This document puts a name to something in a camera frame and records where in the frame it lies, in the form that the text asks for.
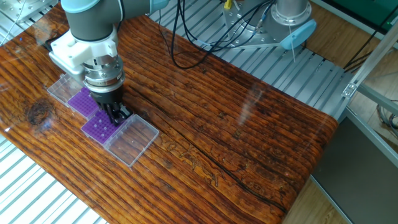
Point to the purple tip holder clear lid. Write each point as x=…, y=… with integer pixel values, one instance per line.
x=133, y=140
x=79, y=102

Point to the perforated metal plate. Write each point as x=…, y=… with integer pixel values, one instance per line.
x=28, y=7

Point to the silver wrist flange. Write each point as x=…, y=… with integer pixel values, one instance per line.
x=104, y=76

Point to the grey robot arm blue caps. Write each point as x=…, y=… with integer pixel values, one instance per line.
x=93, y=18

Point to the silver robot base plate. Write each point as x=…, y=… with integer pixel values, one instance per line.
x=245, y=39

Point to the glossy wood grain sheet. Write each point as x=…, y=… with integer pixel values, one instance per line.
x=217, y=140

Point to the metal connector blue rings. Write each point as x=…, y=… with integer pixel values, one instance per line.
x=259, y=21

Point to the dark grey panel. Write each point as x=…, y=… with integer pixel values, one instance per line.
x=357, y=186

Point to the yellow connector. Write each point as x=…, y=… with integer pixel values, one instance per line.
x=228, y=3

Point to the aluminium frame post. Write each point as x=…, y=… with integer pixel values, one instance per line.
x=373, y=59

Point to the white wrist mounting bracket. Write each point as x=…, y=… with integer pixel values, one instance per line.
x=77, y=49

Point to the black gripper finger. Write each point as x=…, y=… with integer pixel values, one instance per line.
x=110, y=109
x=122, y=113

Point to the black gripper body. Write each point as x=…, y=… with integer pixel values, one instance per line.
x=109, y=96

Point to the aluminium frame rail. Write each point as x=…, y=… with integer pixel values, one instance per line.
x=379, y=99

